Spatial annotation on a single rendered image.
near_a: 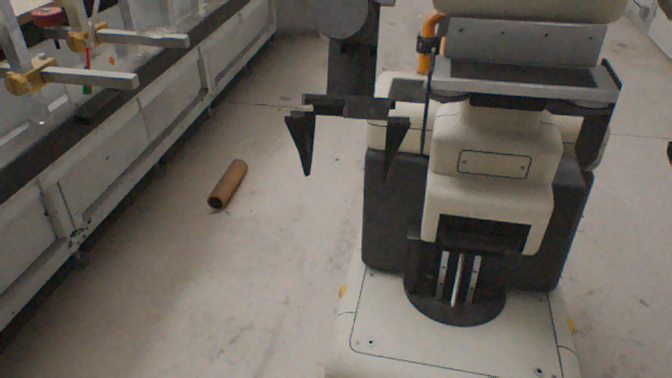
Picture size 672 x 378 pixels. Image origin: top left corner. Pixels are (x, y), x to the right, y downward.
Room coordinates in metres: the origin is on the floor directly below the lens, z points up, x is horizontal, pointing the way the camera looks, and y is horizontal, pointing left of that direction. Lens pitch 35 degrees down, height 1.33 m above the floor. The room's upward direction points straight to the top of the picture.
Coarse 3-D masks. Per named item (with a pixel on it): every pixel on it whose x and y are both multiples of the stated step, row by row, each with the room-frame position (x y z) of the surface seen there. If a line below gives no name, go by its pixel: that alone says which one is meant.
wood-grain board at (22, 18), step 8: (16, 0) 1.63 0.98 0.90; (24, 0) 1.63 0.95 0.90; (32, 0) 1.64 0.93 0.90; (40, 0) 1.64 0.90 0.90; (48, 0) 1.64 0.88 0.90; (56, 0) 1.65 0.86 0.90; (16, 8) 1.55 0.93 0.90; (24, 8) 1.55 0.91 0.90; (32, 8) 1.55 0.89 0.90; (40, 8) 1.57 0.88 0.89; (16, 16) 1.47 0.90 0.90; (24, 16) 1.50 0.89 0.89
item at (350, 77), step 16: (336, 48) 0.56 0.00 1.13; (368, 48) 0.56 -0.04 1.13; (336, 64) 0.55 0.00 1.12; (352, 64) 0.55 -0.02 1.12; (368, 64) 0.55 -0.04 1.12; (336, 80) 0.54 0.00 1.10; (352, 80) 0.54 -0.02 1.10; (368, 80) 0.54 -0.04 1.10; (304, 96) 0.54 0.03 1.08; (320, 96) 0.53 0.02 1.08; (336, 96) 0.53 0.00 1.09; (352, 96) 0.53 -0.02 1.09; (368, 96) 0.54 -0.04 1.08
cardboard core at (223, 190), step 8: (240, 160) 2.04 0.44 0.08; (232, 168) 1.97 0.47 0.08; (240, 168) 1.98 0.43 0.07; (224, 176) 1.90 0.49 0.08; (232, 176) 1.91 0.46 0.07; (240, 176) 1.95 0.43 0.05; (216, 184) 1.86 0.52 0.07; (224, 184) 1.84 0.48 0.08; (232, 184) 1.86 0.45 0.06; (216, 192) 1.78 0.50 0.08; (224, 192) 1.79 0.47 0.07; (232, 192) 1.84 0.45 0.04; (208, 200) 1.76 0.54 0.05; (216, 200) 1.81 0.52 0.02; (224, 200) 1.75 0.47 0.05; (216, 208) 1.76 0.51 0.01
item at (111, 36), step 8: (48, 32) 1.49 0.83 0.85; (56, 32) 1.48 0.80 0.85; (64, 32) 1.48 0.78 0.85; (96, 32) 1.46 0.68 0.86; (104, 32) 1.46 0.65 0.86; (112, 32) 1.46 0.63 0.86; (120, 32) 1.46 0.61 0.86; (128, 32) 1.46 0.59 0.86; (136, 32) 1.46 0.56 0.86; (56, 40) 1.50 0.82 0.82; (104, 40) 1.46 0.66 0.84; (112, 40) 1.45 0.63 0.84; (120, 40) 1.45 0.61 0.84; (128, 40) 1.44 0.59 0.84; (136, 40) 1.44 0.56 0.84; (144, 40) 1.43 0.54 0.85; (152, 40) 1.43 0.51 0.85; (160, 40) 1.42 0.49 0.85; (168, 40) 1.42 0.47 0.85; (176, 40) 1.41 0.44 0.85; (184, 40) 1.41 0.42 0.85
